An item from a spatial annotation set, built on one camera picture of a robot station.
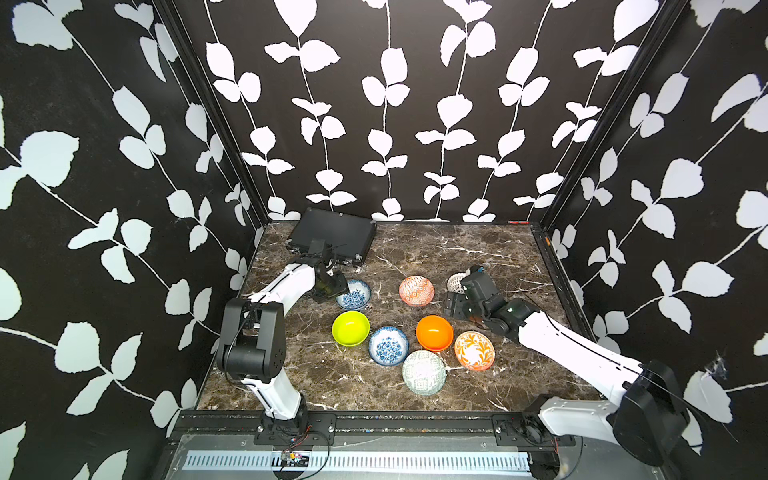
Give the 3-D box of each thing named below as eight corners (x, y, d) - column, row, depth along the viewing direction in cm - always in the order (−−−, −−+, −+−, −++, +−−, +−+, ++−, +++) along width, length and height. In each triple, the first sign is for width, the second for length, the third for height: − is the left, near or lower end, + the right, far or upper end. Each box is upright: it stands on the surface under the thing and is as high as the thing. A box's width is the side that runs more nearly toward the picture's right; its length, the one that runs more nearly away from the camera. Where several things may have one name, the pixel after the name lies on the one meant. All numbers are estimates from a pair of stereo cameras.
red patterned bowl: (396, 296, 101) (396, 288, 98) (411, 278, 106) (411, 270, 103) (422, 313, 97) (424, 306, 94) (437, 294, 102) (439, 286, 98)
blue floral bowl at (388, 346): (368, 366, 86) (367, 361, 83) (370, 332, 93) (369, 326, 89) (408, 366, 86) (409, 361, 83) (407, 332, 93) (407, 326, 89)
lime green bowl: (332, 349, 89) (330, 343, 86) (336, 318, 96) (334, 311, 92) (369, 349, 89) (368, 343, 86) (370, 318, 96) (370, 311, 92)
